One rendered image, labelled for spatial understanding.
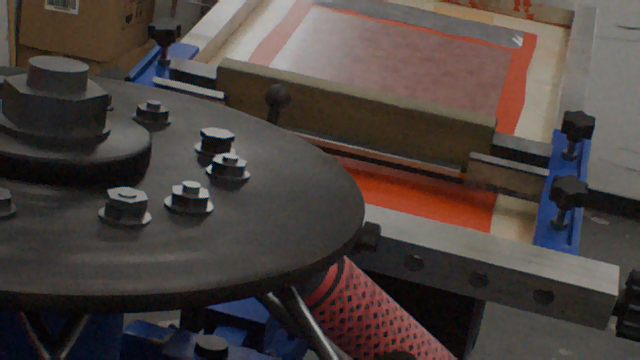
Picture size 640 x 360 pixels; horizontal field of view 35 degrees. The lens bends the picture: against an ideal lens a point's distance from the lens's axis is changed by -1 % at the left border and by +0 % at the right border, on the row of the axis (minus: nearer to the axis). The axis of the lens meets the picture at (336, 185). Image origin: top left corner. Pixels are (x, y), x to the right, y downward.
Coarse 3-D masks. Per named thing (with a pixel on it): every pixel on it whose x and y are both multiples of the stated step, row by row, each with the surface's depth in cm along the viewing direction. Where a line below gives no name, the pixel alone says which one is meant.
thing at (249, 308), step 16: (224, 304) 94; (240, 304) 94; (256, 304) 94; (208, 320) 94; (224, 320) 93; (240, 320) 93; (256, 320) 92; (272, 320) 94; (256, 336) 93; (272, 336) 96
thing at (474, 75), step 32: (416, 32) 167; (416, 64) 157; (448, 64) 159; (480, 64) 160; (512, 64) 161; (416, 96) 149; (448, 96) 150; (480, 96) 151; (512, 96) 152; (512, 128) 144; (352, 160) 132; (384, 192) 127; (416, 192) 128; (448, 192) 129; (480, 192) 130; (480, 224) 124
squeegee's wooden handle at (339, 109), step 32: (224, 64) 128; (256, 64) 129; (256, 96) 129; (320, 96) 126; (352, 96) 126; (384, 96) 126; (320, 128) 129; (352, 128) 128; (384, 128) 127; (416, 128) 125; (448, 128) 124; (480, 128) 123; (448, 160) 127
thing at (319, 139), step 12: (300, 132) 129; (312, 132) 129; (324, 144) 128; (336, 144) 128; (348, 144) 128; (360, 144) 128; (372, 156) 128; (384, 156) 127; (396, 156) 127; (408, 156) 127; (420, 168) 127; (432, 168) 126; (444, 168) 126; (456, 168) 126
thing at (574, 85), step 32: (224, 0) 160; (256, 0) 167; (448, 0) 178; (480, 0) 177; (512, 0) 175; (544, 0) 175; (192, 32) 150; (224, 32) 154; (576, 32) 166; (576, 64) 156; (576, 96) 147
